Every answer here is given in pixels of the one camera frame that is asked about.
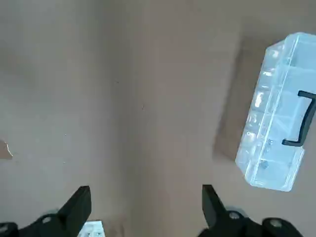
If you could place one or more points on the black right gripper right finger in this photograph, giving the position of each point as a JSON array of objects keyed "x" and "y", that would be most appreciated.
[{"x": 217, "y": 217}]

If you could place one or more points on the clear plastic compartment box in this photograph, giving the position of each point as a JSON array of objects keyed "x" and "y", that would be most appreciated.
[{"x": 271, "y": 118}]

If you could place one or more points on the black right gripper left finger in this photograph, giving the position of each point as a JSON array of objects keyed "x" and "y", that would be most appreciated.
[{"x": 71, "y": 217}]

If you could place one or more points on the white test tube rack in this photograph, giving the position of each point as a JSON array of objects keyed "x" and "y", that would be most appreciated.
[{"x": 92, "y": 229}]

